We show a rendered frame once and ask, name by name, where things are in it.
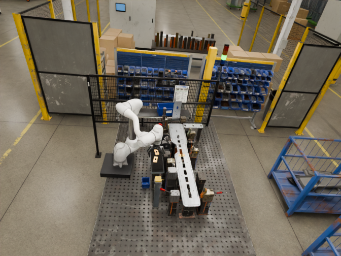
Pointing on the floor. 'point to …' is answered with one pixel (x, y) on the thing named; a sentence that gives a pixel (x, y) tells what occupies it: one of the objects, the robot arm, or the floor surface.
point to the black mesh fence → (141, 99)
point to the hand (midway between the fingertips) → (155, 156)
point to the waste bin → (269, 103)
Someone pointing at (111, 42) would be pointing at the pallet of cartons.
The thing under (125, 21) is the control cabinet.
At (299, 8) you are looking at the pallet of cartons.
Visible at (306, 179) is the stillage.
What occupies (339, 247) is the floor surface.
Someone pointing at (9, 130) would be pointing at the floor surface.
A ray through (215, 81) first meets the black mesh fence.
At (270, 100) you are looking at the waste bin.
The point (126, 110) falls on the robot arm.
